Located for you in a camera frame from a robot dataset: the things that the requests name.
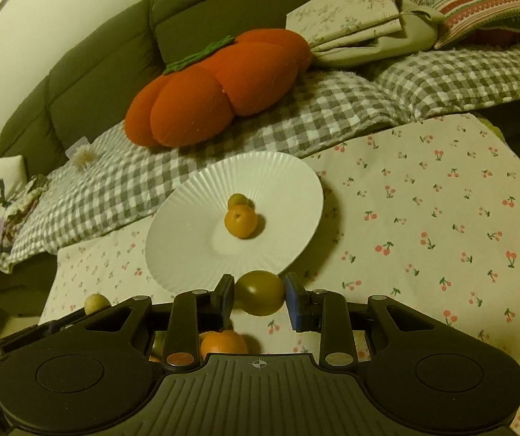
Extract orange pumpkin cushion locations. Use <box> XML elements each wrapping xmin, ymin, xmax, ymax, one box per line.
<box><xmin>125</xmin><ymin>28</ymin><xmax>314</xmax><ymax>148</ymax></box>

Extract small tan round fruit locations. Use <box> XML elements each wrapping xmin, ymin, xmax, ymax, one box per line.
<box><xmin>84</xmin><ymin>294</ymin><xmax>111</xmax><ymax>315</ymax></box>

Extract olive green round fruit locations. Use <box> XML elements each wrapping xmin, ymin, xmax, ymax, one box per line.
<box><xmin>234</xmin><ymin>270</ymin><xmax>286</xmax><ymax>318</ymax></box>

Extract white ribbed plate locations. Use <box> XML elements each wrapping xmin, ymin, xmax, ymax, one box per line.
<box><xmin>145</xmin><ymin>152</ymin><xmax>325</xmax><ymax>294</ymax></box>

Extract green sofa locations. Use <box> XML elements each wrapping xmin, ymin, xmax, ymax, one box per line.
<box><xmin>0</xmin><ymin>0</ymin><xmax>379</xmax><ymax>166</ymax></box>

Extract folded beige blanket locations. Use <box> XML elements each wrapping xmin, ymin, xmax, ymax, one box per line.
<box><xmin>310</xmin><ymin>0</ymin><xmax>452</xmax><ymax>70</ymax></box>

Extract crumpled floral cloth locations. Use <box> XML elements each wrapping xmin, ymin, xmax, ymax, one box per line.
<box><xmin>0</xmin><ymin>175</ymin><xmax>50</xmax><ymax>256</ymax></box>

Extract large orange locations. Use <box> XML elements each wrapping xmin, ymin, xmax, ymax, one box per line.
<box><xmin>199</xmin><ymin>330</ymin><xmax>249</xmax><ymax>358</ymax></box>

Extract folded floral sheet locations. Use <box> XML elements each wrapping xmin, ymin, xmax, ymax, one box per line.
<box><xmin>286</xmin><ymin>0</ymin><xmax>407</xmax><ymax>52</ymax></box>

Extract red cushion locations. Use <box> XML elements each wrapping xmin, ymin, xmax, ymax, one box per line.
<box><xmin>469</xmin><ymin>0</ymin><xmax>520</xmax><ymax>48</ymax></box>

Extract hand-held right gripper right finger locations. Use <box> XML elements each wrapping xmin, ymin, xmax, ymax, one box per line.
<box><xmin>284</xmin><ymin>272</ymin><xmax>448</xmax><ymax>369</ymax></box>

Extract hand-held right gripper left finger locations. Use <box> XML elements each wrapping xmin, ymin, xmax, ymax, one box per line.
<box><xmin>77</xmin><ymin>274</ymin><xmax>236</xmax><ymax>371</ymax></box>

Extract fluffy beige tuft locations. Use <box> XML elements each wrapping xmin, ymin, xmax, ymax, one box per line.
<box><xmin>72</xmin><ymin>146</ymin><xmax>98</xmax><ymax>169</ymax></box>

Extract grey checked blanket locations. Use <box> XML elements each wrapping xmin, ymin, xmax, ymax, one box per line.
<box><xmin>0</xmin><ymin>48</ymin><xmax>520</xmax><ymax>288</ymax></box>

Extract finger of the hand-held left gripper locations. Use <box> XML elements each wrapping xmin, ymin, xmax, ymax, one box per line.
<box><xmin>0</xmin><ymin>320</ymin><xmax>87</xmax><ymax>359</ymax></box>

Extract cherry print tablecloth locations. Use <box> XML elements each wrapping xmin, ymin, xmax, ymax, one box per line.
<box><xmin>37</xmin><ymin>113</ymin><xmax>520</xmax><ymax>433</ymax></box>

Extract small embroidered white pillow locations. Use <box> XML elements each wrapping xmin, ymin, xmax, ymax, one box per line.
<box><xmin>0</xmin><ymin>155</ymin><xmax>29</xmax><ymax>210</ymax></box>

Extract small orange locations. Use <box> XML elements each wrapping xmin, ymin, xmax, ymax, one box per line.
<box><xmin>224</xmin><ymin>204</ymin><xmax>259</xmax><ymax>239</ymax></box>

